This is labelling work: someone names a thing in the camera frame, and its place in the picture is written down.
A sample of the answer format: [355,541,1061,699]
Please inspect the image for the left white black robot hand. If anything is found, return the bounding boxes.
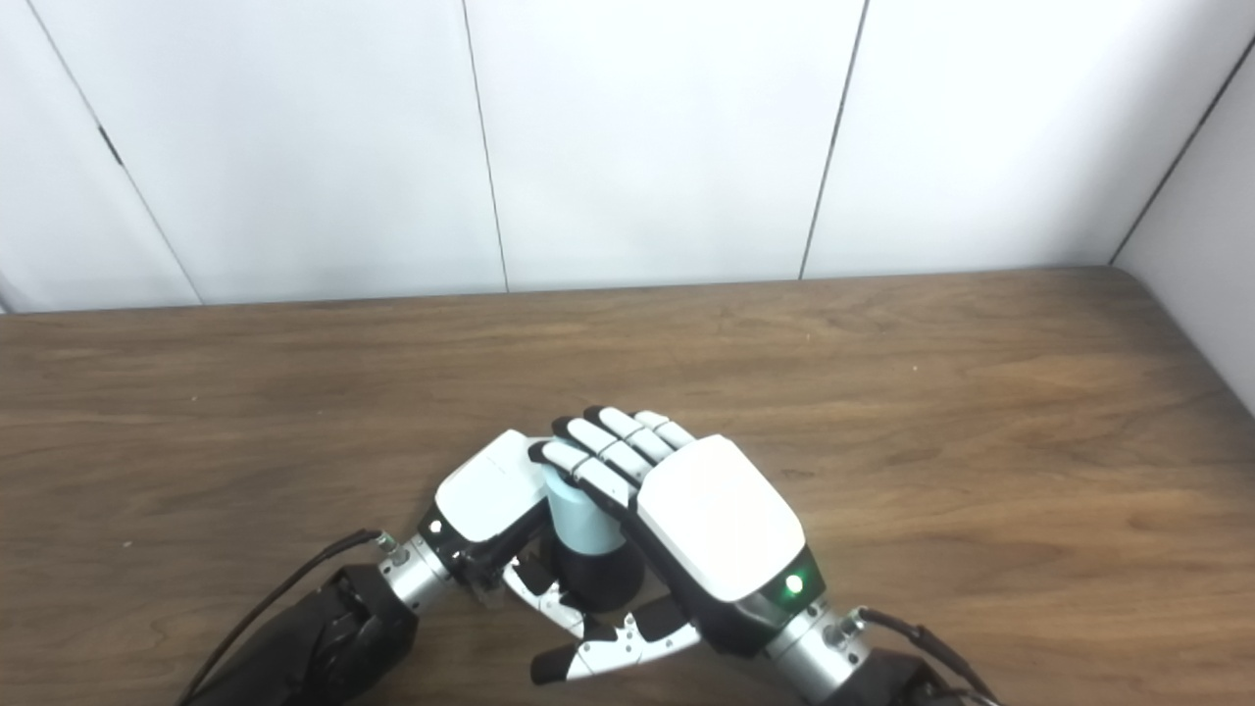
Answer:
[417,429,589,638]

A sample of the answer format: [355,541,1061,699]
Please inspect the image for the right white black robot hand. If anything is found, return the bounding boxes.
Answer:
[527,406,828,686]

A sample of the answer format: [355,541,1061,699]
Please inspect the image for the light-blue cylindrical hose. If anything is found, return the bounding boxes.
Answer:
[542,467,626,557]

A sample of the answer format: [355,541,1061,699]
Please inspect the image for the black funnel-shaped nozzle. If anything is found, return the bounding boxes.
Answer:
[549,529,646,614]

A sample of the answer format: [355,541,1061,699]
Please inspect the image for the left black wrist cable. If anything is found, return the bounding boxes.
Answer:
[175,529,398,705]

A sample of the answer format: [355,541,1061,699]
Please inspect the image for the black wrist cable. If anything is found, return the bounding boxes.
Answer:
[843,607,1001,706]
[175,529,398,705]

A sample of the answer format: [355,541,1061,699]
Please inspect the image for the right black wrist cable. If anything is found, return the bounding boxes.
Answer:
[843,607,1001,706]

